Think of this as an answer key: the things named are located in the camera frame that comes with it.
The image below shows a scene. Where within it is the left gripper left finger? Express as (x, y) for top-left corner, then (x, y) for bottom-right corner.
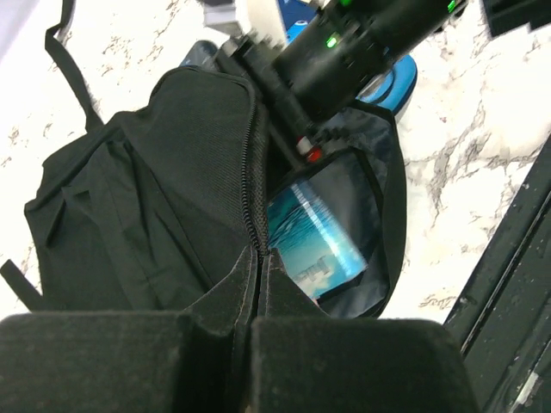
(1, 248), (258, 412)

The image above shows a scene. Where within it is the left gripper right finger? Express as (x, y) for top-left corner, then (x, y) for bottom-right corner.
(250, 253), (480, 412)

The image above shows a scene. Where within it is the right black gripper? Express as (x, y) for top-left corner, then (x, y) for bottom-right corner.
(214, 1), (413, 168)

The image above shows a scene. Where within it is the blue dinosaur pencil case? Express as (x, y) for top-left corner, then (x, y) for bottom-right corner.
(181, 1), (418, 118)

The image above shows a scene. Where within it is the teal fantasy book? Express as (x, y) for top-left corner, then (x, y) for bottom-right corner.
(268, 180), (368, 299)

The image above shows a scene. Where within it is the black backpack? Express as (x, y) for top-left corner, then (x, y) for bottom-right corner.
(1, 1), (406, 318)

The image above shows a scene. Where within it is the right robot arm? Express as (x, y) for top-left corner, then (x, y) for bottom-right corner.
(214, 1), (463, 167)

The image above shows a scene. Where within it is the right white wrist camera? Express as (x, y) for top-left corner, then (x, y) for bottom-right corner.
(200, 0), (288, 48)

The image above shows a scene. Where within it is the aluminium mounting rail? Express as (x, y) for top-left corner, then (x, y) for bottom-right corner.
(444, 143), (550, 412)

